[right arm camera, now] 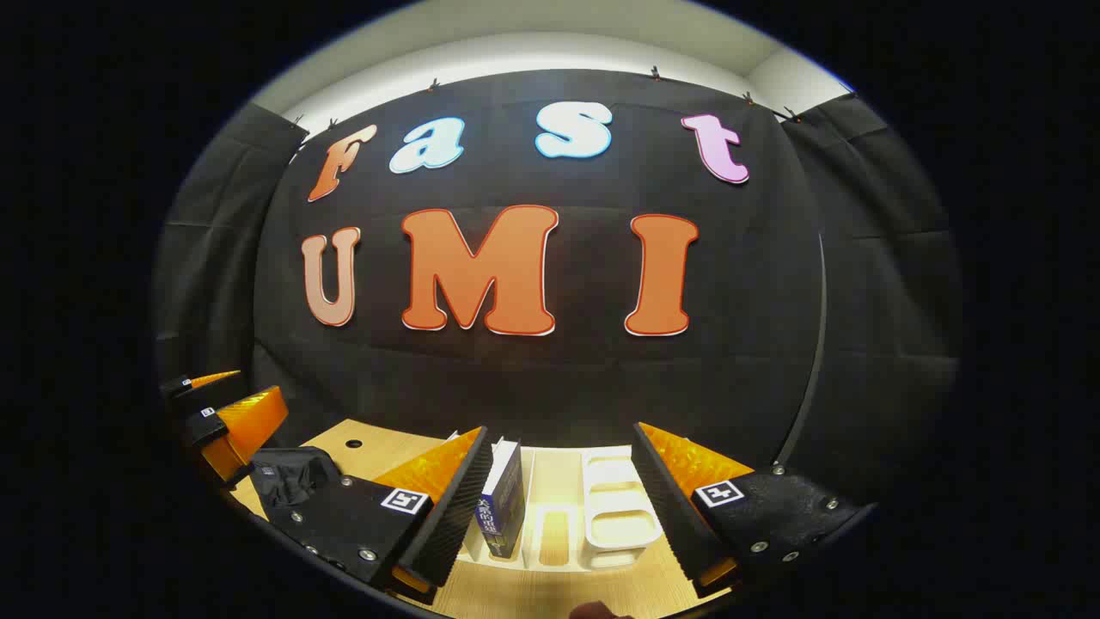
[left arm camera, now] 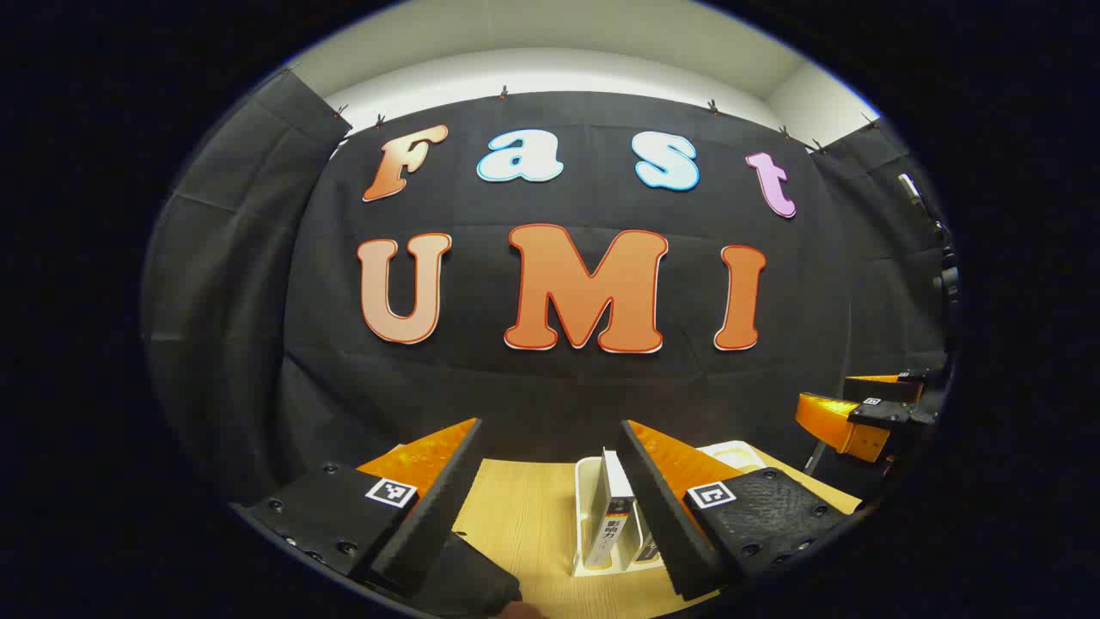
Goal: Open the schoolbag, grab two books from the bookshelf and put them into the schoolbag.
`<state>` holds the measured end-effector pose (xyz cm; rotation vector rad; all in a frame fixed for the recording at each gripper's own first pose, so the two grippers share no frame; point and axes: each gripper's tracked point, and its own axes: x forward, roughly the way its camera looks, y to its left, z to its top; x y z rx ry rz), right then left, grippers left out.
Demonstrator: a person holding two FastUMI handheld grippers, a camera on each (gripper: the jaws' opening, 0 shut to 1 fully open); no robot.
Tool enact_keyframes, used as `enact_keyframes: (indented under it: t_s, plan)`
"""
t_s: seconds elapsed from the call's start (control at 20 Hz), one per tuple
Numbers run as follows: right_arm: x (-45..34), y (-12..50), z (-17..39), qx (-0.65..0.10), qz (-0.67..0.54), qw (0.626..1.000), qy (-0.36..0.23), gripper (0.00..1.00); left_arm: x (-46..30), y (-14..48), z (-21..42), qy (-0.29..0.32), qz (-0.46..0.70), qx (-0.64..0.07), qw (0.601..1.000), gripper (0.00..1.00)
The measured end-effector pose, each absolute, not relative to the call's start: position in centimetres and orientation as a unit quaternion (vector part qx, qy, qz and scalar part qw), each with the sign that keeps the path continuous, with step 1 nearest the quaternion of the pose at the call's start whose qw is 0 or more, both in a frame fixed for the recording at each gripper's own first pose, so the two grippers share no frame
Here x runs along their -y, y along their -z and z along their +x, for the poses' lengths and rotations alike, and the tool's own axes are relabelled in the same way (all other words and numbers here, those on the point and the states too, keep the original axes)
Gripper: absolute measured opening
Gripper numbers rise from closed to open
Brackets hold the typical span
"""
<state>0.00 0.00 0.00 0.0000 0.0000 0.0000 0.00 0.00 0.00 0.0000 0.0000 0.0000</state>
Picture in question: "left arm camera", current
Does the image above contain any portrait cover book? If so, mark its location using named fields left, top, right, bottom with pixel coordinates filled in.
left=587, top=448, right=642, bottom=568

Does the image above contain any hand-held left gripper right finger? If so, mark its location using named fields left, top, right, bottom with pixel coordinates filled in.
left=620, top=420, right=863, bottom=602

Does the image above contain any black schoolbag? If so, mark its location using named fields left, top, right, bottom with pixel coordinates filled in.
left=430, top=531, right=523, bottom=617

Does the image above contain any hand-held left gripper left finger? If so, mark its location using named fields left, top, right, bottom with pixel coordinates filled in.
left=236, top=419, right=484, bottom=597

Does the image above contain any white bookshelf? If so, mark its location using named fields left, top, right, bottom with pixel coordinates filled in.
left=573, top=440, right=767, bottom=579

